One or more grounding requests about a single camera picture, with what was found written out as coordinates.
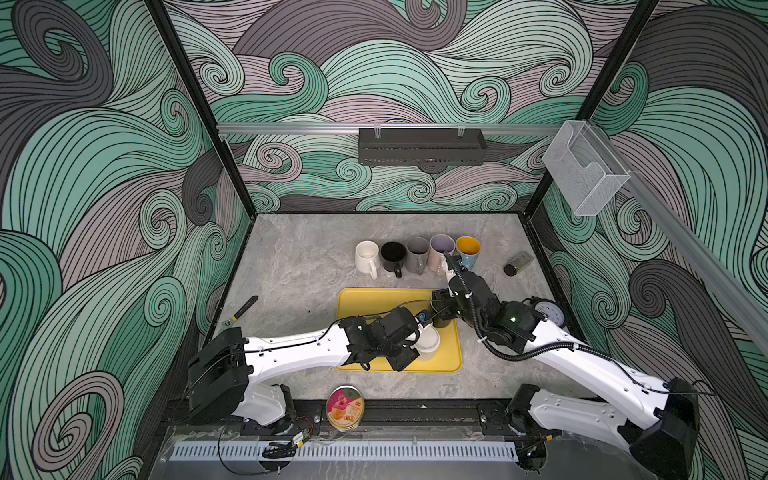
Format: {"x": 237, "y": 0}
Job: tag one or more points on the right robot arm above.
{"x": 655, "y": 421}

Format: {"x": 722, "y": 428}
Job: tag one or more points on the white-base black handle mug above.
{"x": 393, "y": 258}

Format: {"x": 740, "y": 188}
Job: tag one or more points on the yellow plastic tray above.
{"x": 363, "y": 301}

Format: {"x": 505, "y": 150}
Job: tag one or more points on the black wall shelf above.
{"x": 407, "y": 146}

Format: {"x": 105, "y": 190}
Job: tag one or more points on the clear plastic wall bin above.
{"x": 585, "y": 166}

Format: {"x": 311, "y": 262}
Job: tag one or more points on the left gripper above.
{"x": 405, "y": 359}

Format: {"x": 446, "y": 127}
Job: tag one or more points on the white ribbed-base mug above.
{"x": 367, "y": 259}

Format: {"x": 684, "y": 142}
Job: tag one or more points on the round colourful tin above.
{"x": 345, "y": 408}

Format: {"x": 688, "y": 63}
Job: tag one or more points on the white slotted cable duct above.
{"x": 483, "y": 451}

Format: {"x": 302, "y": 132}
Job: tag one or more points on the black handled tool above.
{"x": 241, "y": 311}

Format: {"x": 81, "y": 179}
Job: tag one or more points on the blue butterfly mug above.
{"x": 468, "y": 248}

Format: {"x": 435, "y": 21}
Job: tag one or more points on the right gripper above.
{"x": 450, "y": 287}

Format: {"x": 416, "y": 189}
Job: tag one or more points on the black alarm clock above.
{"x": 550, "y": 310}

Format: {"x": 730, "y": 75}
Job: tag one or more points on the glass jar black lid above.
{"x": 517, "y": 263}

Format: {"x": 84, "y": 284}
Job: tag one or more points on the grey ceramic mug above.
{"x": 417, "y": 255}

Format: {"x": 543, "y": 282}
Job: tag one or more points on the pink ceramic mug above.
{"x": 439, "y": 246}

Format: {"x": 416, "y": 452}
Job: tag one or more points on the black ceramic mug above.
{"x": 444, "y": 308}

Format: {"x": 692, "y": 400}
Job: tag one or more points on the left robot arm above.
{"x": 232, "y": 374}

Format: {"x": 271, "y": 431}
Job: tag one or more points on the white ceramic mug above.
{"x": 428, "y": 344}

